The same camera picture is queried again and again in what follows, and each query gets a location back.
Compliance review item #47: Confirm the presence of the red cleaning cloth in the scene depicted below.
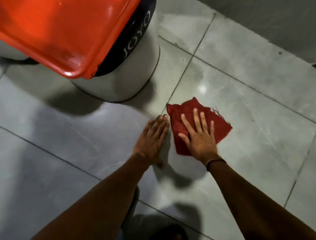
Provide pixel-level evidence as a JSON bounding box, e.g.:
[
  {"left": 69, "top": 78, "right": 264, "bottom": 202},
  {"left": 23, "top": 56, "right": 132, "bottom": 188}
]
[{"left": 166, "top": 97, "right": 233, "bottom": 156}]

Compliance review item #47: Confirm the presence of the orange plastic tub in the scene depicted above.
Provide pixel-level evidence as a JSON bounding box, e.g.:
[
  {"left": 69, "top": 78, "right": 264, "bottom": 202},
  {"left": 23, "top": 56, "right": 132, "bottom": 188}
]
[{"left": 0, "top": 0, "right": 142, "bottom": 80}]

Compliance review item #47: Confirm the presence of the dark wristband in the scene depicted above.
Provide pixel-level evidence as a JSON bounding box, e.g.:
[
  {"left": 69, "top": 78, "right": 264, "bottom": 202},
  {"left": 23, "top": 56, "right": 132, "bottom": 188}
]
[{"left": 206, "top": 158, "right": 226, "bottom": 172}]

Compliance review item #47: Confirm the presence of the person's left hand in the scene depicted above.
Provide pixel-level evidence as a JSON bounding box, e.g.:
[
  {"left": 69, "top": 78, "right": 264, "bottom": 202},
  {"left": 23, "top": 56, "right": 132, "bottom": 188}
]
[{"left": 133, "top": 114, "right": 170, "bottom": 169}]

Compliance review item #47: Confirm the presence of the person's right hand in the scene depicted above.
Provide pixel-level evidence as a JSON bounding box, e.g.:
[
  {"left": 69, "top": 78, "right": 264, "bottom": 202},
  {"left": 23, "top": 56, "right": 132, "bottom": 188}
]
[{"left": 178, "top": 108, "right": 219, "bottom": 165}]

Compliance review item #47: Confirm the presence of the person's left forearm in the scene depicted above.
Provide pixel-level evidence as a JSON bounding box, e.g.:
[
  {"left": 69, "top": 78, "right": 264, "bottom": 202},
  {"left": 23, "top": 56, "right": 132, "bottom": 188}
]
[{"left": 31, "top": 153, "right": 150, "bottom": 240}]

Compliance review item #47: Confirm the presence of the white bucket with black label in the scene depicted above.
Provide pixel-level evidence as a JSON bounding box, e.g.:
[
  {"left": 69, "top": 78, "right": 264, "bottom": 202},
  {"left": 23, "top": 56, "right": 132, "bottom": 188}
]
[{"left": 71, "top": 0, "right": 160, "bottom": 103}]

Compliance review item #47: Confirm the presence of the person's right forearm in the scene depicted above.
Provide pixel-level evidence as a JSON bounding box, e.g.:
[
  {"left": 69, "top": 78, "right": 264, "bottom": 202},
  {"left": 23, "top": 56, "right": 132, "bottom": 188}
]
[{"left": 208, "top": 161, "right": 316, "bottom": 240}]

